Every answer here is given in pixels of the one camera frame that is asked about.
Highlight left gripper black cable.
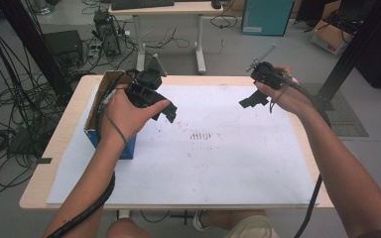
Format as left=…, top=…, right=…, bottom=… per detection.
left=46, top=68, right=137, bottom=238

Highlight black equipment box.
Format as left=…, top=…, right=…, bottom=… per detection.
left=43, top=29, right=84, bottom=67

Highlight white-legged wooden desk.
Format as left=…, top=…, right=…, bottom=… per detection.
left=108, top=0, right=224, bottom=75

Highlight beige shorts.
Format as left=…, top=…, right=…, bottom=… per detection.
left=226, top=215, right=281, bottom=238

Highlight thin cable on floor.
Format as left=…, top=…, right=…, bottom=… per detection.
left=145, top=28, right=191, bottom=49

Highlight person's right hand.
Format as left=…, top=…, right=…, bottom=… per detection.
left=254, top=64, right=316, bottom=116

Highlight white foam board mat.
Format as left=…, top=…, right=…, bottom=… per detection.
left=46, top=83, right=320, bottom=206

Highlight person's left leg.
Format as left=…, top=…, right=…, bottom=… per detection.
left=107, top=217, right=153, bottom=238

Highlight brown cardboard box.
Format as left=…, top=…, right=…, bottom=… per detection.
left=311, top=1, right=356, bottom=57

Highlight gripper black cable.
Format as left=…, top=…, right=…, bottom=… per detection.
left=269, top=73, right=331, bottom=238
left=46, top=68, right=137, bottom=238

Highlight white shoe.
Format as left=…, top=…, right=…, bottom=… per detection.
left=191, top=210, right=209, bottom=231

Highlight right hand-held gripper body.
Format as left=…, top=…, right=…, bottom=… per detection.
left=245, top=44, right=295, bottom=92

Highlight teal cabinet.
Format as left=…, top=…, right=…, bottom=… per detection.
left=241, top=0, right=296, bottom=37

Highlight black cable under desk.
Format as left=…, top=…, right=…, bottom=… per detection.
left=209, top=6, right=239, bottom=29

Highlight person's left hand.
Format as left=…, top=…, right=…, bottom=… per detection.
left=98, top=83, right=172, bottom=146

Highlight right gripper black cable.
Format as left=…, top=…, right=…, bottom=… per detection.
left=269, top=73, right=331, bottom=238

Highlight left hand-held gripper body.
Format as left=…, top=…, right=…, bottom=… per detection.
left=125, top=53, right=169, bottom=109

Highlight person's leg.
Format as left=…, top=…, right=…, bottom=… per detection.
left=199, top=209, right=269, bottom=238
left=107, top=217, right=153, bottom=238

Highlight black metal stand with base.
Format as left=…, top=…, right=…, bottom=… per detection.
left=311, top=0, right=381, bottom=112

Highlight light wooden table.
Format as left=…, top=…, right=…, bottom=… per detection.
left=19, top=74, right=335, bottom=211

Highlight dark floor mat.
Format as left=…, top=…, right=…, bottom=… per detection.
left=301, top=82, right=370, bottom=138

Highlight blue cardboard box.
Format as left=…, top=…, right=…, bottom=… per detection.
left=83, top=69, right=137, bottom=161

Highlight person's right leg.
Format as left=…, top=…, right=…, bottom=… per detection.
left=199, top=209, right=269, bottom=238

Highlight bundle of black floor cables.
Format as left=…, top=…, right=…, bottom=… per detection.
left=0, top=19, right=64, bottom=199

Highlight black computer tower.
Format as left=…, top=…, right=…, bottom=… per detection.
left=92, top=9, right=122, bottom=58

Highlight black metal stand post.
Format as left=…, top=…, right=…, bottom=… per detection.
left=0, top=0, right=73, bottom=100

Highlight black keyboard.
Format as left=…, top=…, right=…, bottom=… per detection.
left=110, top=0, right=176, bottom=11

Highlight large black case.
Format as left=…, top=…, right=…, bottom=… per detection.
left=355, top=16, right=381, bottom=89

